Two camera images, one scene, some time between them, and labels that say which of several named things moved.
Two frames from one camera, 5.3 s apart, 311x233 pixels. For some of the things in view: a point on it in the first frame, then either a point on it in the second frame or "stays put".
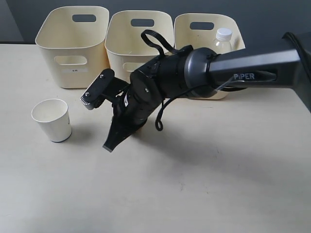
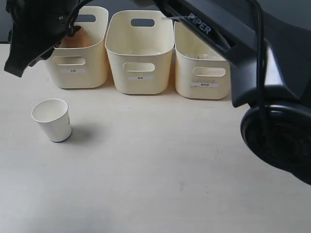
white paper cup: [52, 115] stays put
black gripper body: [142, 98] -> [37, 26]
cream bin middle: [127, 50] stays put
